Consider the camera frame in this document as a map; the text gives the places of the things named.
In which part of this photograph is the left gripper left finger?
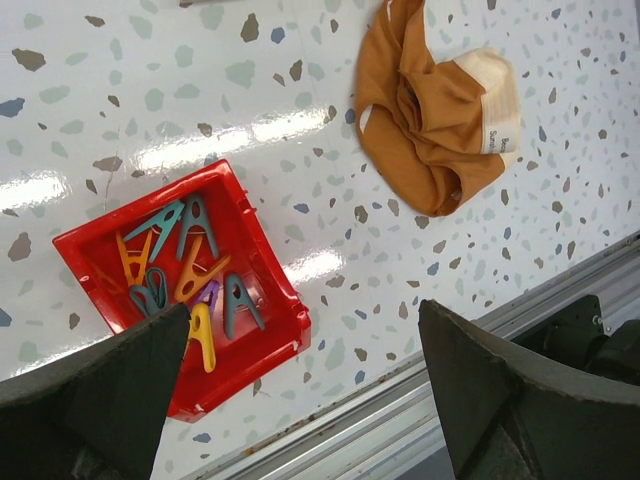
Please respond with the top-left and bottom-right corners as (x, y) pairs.
(1, 304), (190, 479)

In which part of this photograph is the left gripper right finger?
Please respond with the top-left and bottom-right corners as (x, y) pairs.
(419, 300), (639, 479)

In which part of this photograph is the dark teal clothespin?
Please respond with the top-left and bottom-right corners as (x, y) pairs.
(129, 267), (169, 317)

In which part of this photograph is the yellow clothespin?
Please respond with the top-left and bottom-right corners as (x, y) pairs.
(188, 303), (216, 373)

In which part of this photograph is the brown orange underwear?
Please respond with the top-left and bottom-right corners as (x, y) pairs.
(354, 1), (521, 217)

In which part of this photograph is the orange clothespin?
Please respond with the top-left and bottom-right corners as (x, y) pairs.
(115, 231), (153, 287)
(174, 255), (231, 302)

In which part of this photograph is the purple clothespin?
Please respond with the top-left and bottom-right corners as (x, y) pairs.
(193, 280), (220, 318)

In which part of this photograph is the grey clothespin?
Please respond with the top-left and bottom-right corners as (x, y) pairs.
(176, 194), (219, 260)
(224, 273), (266, 340)

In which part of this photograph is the red plastic bin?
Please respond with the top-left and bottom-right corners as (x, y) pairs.
(53, 160), (311, 422)

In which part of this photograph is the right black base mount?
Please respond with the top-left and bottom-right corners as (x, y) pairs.
(513, 295), (639, 385)

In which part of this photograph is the aluminium rail frame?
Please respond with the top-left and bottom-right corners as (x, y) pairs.
(198, 233), (639, 479)

